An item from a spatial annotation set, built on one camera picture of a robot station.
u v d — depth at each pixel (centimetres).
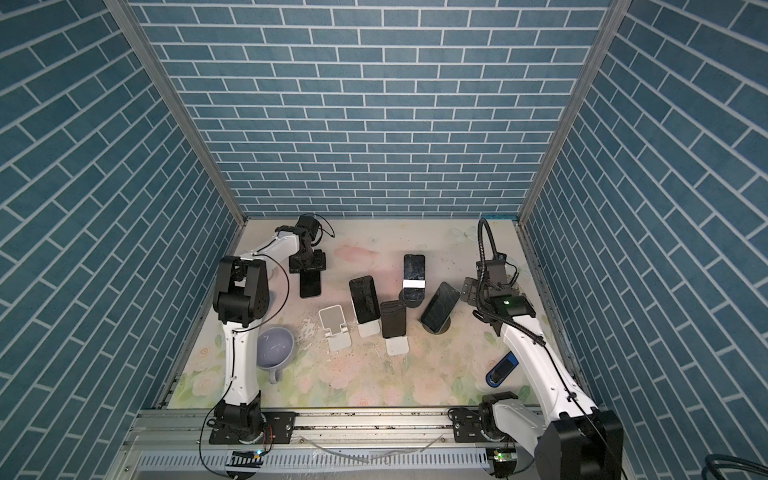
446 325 87
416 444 73
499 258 71
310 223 89
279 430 74
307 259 91
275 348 86
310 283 102
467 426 74
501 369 83
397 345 87
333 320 83
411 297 91
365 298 92
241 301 60
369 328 91
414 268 94
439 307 84
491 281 61
